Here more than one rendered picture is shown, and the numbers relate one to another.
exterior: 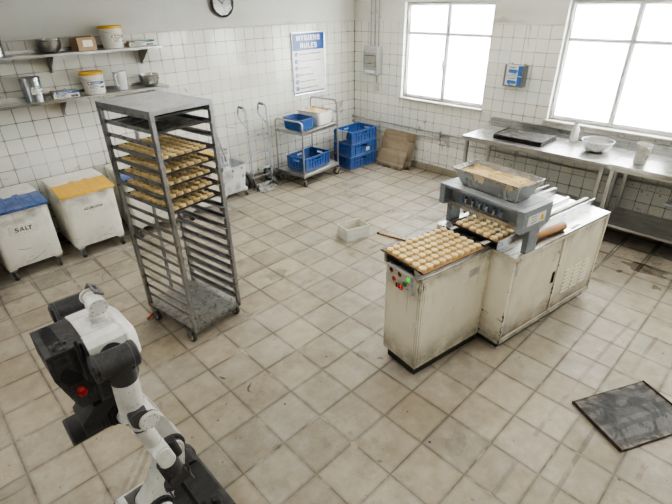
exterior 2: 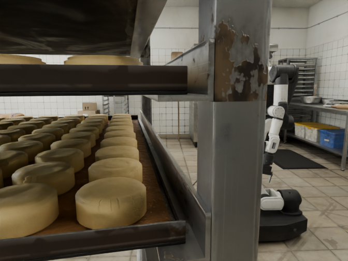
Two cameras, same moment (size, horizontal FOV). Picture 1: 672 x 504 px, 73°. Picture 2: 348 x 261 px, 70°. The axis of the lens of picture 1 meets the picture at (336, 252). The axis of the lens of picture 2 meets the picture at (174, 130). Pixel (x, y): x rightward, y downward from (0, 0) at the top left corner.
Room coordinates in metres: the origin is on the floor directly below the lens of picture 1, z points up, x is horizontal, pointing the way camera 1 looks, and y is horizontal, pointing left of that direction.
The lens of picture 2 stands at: (3.33, 1.67, 1.22)
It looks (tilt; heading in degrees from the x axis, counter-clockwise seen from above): 10 degrees down; 221
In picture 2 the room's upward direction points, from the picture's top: straight up
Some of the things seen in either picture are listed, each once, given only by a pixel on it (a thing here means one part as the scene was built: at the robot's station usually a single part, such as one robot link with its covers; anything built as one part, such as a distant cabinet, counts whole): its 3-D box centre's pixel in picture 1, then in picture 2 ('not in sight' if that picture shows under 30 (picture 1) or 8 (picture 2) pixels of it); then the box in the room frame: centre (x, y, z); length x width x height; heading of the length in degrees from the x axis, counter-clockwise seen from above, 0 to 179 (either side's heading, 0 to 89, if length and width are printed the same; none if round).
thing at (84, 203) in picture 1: (86, 212); not in sight; (4.61, 2.74, 0.38); 0.64 x 0.54 x 0.77; 45
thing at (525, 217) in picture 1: (490, 212); not in sight; (3.04, -1.14, 1.01); 0.72 x 0.33 x 0.34; 35
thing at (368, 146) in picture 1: (355, 145); not in sight; (7.32, -0.35, 0.30); 0.60 x 0.40 x 0.20; 134
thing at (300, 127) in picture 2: not in sight; (308, 129); (-2.20, 0.42, 0.36); 0.47 x 0.39 x 0.26; 132
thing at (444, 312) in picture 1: (435, 300); not in sight; (2.74, -0.73, 0.45); 0.70 x 0.34 x 0.90; 125
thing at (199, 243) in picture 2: (148, 202); (143, 133); (3.04, 1.34, 1.14); 0.64 x 0.03 x 0.03; 52
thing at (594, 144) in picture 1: (596, 145); not in sight; (4.91, -2.89, 0.94); 0.33 x 0.33 x 0.12
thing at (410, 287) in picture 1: (401, 279); not in sight; (2.53, -0.43, 0.77); 0.24 x 0.04 x 0.14; 35
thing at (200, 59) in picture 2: (146, 190); (142, 82); (3.04, 1.34, 1.23); 0.64 x 0.03 x 0.03; 52
